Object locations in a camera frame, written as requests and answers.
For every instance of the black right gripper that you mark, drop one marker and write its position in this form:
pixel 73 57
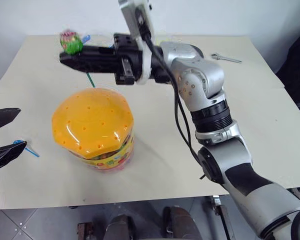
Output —
pixel 126 53

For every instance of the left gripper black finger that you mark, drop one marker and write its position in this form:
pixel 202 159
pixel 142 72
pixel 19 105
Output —
pixel 2 117
pixel 5 155

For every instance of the green lollipop green stick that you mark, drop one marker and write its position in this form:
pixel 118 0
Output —
pixel 71 43

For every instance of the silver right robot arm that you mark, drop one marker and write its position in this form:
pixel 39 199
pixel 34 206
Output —
pixel 202 82

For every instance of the yellow perforated jar lid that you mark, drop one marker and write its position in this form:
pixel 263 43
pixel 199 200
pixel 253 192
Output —
pixel 92 122

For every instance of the clear plastic jar colourful label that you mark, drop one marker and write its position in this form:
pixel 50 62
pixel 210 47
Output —
pixel 115 160

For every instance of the blue wrapped lollipop blue stick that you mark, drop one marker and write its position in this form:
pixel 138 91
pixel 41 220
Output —
pixel 33 153

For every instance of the rusty metal table leg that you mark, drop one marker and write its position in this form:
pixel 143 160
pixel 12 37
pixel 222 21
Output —
pixel 221 215
pixel 84 231

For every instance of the silver metal tool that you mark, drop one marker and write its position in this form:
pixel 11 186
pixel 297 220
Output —
pixel 225 58

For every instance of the black bulky object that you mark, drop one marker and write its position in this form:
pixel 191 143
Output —
pixel 296 67

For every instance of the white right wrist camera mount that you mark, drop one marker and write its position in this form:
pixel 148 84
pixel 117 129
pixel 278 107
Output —
pixel 137 15

